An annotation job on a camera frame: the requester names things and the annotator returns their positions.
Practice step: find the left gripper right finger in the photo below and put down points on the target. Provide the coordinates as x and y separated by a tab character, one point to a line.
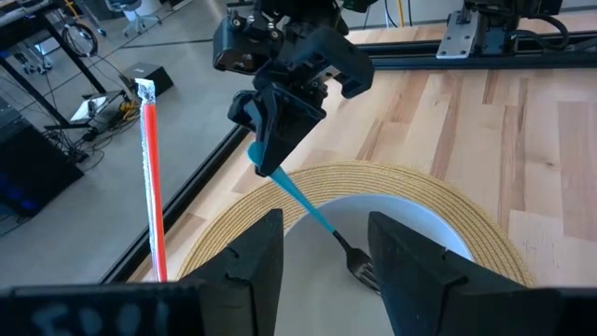
420	289

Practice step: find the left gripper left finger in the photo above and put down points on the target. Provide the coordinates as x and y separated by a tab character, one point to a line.
252	280

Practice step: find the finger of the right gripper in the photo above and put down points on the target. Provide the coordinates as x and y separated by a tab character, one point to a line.
284	126
242	109

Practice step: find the white bowl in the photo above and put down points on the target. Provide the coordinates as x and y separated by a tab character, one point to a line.
317	280

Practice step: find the red straw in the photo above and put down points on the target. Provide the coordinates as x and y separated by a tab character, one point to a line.
153	163

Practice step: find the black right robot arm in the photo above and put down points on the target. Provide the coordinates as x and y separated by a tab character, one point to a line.
494	28

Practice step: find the black power box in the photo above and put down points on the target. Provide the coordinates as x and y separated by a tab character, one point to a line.
151	77

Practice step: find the round woven straw placemat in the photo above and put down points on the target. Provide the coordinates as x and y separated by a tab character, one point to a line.
420	186

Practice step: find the office chair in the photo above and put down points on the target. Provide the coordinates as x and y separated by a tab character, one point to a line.
128	5

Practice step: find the white flat board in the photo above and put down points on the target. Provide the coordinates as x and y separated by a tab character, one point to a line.
86	109

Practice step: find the black cabinet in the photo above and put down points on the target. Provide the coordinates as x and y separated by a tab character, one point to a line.
32	172

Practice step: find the black side table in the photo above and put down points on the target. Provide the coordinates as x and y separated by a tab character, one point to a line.
25	28

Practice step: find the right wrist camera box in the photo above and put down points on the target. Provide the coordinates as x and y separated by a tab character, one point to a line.
235	46

